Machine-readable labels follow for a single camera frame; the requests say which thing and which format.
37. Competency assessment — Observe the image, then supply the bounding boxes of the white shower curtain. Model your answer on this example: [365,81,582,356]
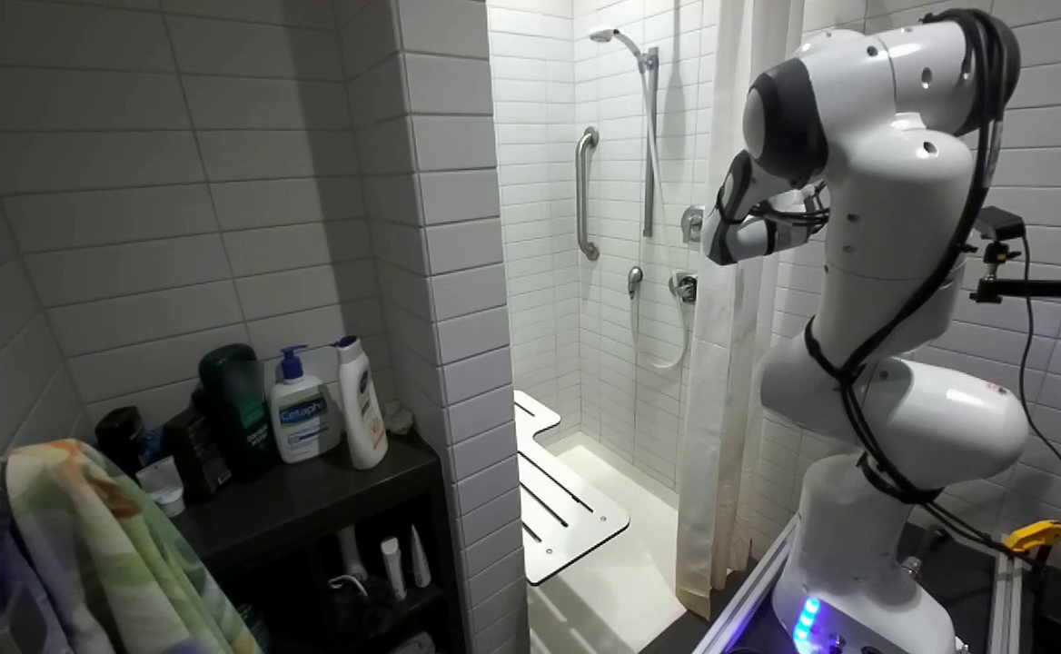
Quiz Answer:
[678,0,839,619]

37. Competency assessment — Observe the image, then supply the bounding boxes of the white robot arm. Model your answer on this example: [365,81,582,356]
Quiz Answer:
[709,6,1029,649]

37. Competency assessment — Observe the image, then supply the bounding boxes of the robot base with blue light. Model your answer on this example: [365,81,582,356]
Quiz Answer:
[696,515,970,654]

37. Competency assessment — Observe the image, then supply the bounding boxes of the chrome shower valve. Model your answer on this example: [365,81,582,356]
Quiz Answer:
[669,271,698,307]

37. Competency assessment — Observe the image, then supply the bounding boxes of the white folding shower seat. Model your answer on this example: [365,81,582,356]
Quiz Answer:
[514,389,629,585]

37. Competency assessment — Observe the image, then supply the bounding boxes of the chrome shower head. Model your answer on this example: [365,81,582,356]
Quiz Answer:
[589,26,645,61]

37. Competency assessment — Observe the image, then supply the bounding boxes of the tall white bottle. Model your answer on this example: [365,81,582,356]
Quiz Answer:
[335,336,389,470]

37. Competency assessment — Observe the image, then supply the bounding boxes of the chrome grab bar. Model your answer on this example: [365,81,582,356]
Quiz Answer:
[576,127,601,262]

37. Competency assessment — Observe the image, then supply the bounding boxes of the white pump lotion bottle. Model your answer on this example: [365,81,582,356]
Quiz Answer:
[274,345,326,464]

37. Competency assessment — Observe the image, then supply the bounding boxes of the white tube on shelf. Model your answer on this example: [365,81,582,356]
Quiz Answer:
[377,537,408,604]

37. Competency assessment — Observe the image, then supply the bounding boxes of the black storage shelf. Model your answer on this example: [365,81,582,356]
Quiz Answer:
[180,443,464,654]

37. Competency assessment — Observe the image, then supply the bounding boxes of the dark green bottle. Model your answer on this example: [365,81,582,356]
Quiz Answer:
[199,345,277,480]

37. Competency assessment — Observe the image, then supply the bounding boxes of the black small container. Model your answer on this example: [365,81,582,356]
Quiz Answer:
[94,406,148,476]

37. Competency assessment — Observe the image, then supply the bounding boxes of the colourful towel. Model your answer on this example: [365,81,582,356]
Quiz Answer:
[0,439,263,654]

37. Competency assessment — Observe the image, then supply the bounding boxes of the yellow clamp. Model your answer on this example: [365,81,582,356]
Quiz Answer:
[1000,521,1061,557]

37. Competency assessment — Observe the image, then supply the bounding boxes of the chrome shower slide rail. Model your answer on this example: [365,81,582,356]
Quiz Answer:
[641,47,657,239]

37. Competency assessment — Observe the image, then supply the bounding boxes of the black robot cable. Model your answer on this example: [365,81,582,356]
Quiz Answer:
[801,6,1061,585]

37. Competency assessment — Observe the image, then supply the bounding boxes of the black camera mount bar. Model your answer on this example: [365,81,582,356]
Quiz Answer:
[970,206,1061,303]

